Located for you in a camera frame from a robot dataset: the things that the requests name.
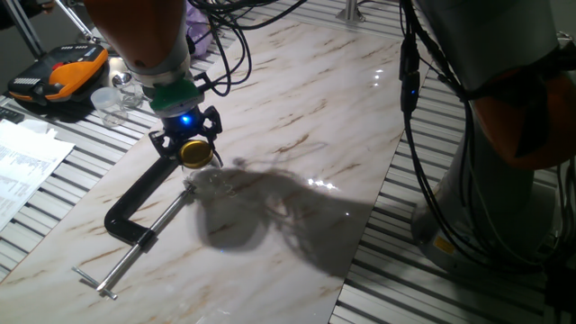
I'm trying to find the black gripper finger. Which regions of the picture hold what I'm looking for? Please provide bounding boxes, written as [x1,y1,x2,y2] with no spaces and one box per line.
[200,105,224,168]
[148,129,185,161]

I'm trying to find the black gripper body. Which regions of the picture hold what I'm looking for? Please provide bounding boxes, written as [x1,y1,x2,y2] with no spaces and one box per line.
[160,105,209,144]

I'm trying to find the gold metal jar lid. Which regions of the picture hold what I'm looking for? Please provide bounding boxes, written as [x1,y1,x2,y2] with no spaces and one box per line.
[177,139,215,170]

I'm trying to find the clear glass jar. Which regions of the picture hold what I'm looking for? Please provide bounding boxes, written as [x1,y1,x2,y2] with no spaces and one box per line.
[180,159,224,193]

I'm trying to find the small jar with silver lid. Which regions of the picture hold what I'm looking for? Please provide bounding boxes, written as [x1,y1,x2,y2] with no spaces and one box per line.
[111,72,145,110]

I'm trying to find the black metal C-clamp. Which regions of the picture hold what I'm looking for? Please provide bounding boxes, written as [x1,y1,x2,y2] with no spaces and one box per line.
[70,150,224,301]

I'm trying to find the translucent plastic cup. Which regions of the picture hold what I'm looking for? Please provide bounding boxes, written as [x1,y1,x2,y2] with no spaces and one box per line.
[90,86,130,129]

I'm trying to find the white plastic bottle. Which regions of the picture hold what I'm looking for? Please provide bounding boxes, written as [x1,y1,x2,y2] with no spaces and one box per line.
[106,57,129,88]

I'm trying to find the purple plastic bag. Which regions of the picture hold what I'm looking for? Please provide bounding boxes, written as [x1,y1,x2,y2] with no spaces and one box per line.
[184,2,214,59]

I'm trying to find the orange and black teach pendant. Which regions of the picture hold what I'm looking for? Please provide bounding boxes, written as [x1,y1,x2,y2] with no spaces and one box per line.
[7,43,111,107]

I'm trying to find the printed white paper sheets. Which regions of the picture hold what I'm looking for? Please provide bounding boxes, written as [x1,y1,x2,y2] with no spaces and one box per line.
[0,119,77,233]

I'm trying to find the grey metal strut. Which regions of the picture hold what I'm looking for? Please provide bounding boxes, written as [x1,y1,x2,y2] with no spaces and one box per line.
[0,0,47,60]
[52,0,99,45]

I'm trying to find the black computer keyboard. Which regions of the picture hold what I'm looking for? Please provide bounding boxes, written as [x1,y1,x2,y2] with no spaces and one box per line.
[0,106,26,125]

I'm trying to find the silver pole with base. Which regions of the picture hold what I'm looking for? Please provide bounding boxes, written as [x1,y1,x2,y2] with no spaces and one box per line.
[335,0,367,24]

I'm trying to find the marble pattern board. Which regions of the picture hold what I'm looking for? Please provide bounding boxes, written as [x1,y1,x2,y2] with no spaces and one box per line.
[0,15,437,324]

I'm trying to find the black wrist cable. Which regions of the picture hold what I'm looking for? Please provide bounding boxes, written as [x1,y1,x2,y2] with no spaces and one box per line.
[188,0,310,98]

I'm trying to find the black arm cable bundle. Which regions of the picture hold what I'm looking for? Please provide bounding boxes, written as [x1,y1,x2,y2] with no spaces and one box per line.
[398,0,576,272]

